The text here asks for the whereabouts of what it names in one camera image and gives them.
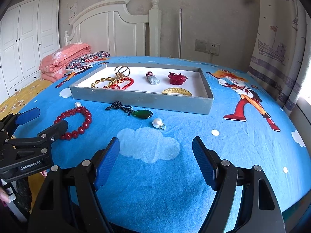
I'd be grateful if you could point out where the yellow floral bed sheet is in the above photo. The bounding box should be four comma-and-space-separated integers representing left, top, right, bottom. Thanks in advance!
0, 79, 52, 119

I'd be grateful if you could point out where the pale jade pendant pink knot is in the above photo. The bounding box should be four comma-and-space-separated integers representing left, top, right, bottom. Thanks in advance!
145, 71, 160, 85

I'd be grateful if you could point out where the silver metal pole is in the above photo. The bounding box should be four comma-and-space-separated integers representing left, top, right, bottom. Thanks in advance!
178, 8, 182, 58

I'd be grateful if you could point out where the gold bangle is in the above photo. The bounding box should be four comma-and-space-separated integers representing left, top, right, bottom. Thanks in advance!
161, 87, 192, 96

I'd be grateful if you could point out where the gold bamboo link bracelet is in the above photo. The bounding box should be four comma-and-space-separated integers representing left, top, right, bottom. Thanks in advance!
91, 76, 122, 89

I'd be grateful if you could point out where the wall socket with plug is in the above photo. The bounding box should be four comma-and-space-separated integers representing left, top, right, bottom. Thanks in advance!
195, 39, 220, 56

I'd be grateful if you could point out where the dark red bead bracelet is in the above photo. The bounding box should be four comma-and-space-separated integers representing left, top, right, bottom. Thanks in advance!
54, 105, 93, 141

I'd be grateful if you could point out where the patterned round cushion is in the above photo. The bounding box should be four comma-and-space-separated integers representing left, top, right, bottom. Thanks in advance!
66, 51, 111, 70

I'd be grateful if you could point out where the red flower hair clip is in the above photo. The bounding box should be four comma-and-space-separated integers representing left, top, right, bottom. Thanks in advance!
168, 73, 188, 85

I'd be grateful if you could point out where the black flower brooch gold clip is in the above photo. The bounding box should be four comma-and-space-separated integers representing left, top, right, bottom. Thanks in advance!
114, 65, 130, 78

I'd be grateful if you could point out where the white bed headboard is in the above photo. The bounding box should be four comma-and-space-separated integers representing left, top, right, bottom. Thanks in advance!
64, 0, 162, 57

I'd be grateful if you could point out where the pink folded blanket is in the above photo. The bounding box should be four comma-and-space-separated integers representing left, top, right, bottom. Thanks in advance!
39, 42, 91, 82

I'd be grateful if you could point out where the green pendant black cord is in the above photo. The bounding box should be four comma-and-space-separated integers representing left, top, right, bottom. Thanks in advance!
105, 100, 154, 119

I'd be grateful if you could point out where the red braided cord bracelet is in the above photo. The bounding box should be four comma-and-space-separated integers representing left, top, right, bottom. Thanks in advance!
103, 77, 135, 91

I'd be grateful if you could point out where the blue cartoon tablecloth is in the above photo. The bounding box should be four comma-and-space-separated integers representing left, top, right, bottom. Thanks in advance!
13, 56, 311, 232

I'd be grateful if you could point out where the ship print curtain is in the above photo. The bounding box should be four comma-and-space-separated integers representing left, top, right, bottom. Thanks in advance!
248, 0, 308, 115

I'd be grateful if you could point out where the white wardrobe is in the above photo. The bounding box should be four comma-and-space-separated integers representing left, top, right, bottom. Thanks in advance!
1, 0, 60, 102

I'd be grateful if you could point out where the white pearl earring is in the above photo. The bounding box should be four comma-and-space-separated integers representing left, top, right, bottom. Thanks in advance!
152, 118, 166, 130
74, 102, 81, 108

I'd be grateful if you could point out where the grey shallow tray box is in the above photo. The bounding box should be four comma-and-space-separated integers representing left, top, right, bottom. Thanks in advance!
70, 63, 214, 115

